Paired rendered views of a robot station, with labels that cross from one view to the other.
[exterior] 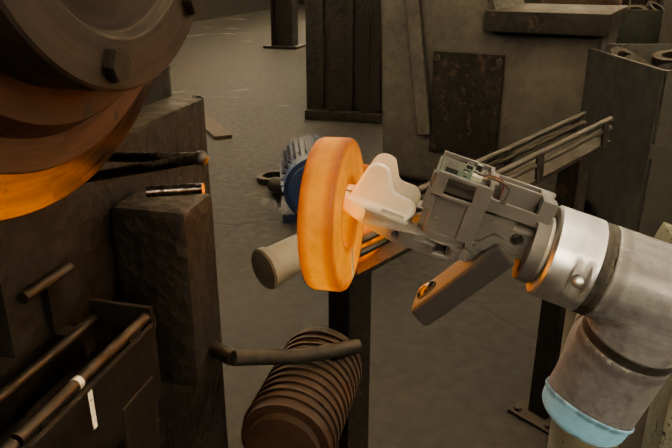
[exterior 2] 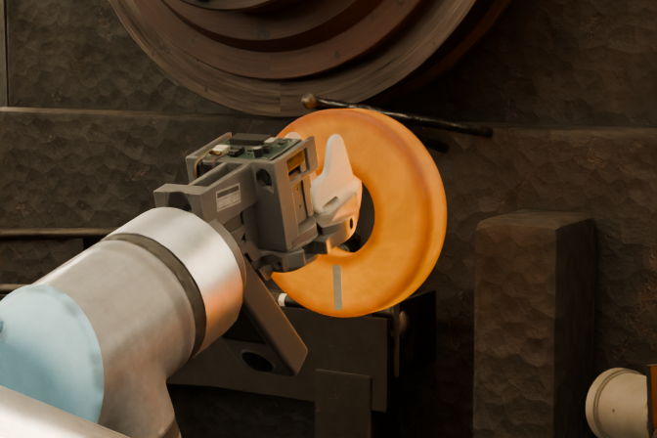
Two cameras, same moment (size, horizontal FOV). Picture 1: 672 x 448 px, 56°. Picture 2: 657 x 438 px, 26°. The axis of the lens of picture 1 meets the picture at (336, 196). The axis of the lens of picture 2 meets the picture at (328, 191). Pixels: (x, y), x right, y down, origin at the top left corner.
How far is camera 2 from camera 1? 135 cm
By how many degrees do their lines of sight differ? 103
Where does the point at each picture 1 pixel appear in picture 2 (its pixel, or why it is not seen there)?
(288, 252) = (621, 387)
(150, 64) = not seen: outside the picture
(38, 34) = not seen: outside the picture
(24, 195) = (252, 98)
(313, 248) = not seen: hidden behind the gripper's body
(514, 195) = (209, 185)
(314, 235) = not seen: hidden behind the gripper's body
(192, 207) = (499, 224)
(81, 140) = (288, 65)
